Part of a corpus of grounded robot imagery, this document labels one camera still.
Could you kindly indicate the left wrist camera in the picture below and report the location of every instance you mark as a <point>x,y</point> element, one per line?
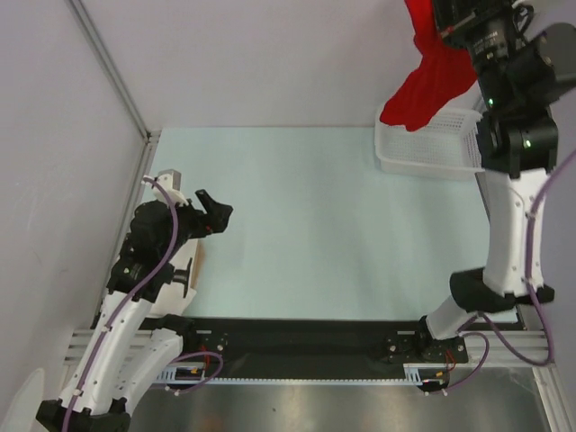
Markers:
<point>170,181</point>

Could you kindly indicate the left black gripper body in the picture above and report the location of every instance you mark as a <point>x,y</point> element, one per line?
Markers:
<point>190,224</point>

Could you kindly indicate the red t shirt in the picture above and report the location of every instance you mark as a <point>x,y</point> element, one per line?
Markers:
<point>443,74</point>

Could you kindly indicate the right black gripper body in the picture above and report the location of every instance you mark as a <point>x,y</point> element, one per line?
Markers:
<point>486,30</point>

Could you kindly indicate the white perforated plastic basket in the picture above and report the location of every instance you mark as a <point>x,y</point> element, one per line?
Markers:
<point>446,148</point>

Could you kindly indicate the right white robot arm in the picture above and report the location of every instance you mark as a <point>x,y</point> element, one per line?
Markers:
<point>518,140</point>

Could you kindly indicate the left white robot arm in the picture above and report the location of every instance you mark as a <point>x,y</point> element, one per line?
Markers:
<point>141,328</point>

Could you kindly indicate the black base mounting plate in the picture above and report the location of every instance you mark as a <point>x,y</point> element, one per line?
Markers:
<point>312,349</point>

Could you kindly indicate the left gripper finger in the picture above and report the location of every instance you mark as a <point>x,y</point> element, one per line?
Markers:
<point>219,217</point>
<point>206,200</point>

